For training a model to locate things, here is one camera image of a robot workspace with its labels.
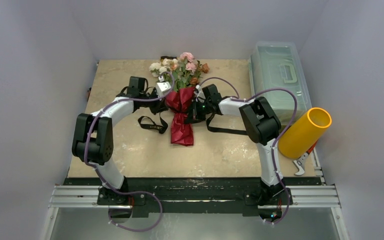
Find black printed ribbon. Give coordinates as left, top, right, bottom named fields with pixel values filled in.
left=137, top=114, right=248, bottom=136

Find red paper flower bouquet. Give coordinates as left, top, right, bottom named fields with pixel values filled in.
left=148, top=52, right=210, bottom=147

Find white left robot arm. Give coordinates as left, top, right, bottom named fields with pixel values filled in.
left=71, top=75, right=174, bottom=205

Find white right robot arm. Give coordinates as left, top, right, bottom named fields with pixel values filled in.
left=185, top=84, right=285, bottom=204

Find yellow cylinder vase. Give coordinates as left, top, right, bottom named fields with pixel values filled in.
left=278, top=107, right=332, bottom=159

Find clear plastic storage box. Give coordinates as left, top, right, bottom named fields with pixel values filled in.
left=248, top=41, right=312, bottom=122

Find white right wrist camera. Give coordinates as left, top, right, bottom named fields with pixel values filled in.
left=194, top=84, right=205, bottom=99

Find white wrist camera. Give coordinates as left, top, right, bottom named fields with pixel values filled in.
left=194, top=84, right=205, bottom=99
left=155, top=82, right=172, bottom=100

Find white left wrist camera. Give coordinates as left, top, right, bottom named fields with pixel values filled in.
left=155, top=82, right=172, bottom=100

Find black table edge rail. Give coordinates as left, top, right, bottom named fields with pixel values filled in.
left=63, top=177, right=322, bottom=219

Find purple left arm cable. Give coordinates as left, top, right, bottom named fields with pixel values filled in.
left=83, top=71, right=176, bottom=233

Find red handled pliers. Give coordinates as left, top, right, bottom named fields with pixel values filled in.
left=293, top=141, right=318, bottom=177

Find aluminium frame rail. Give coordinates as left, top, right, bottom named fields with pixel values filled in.
left=48, top=185, right=341, bottom=209

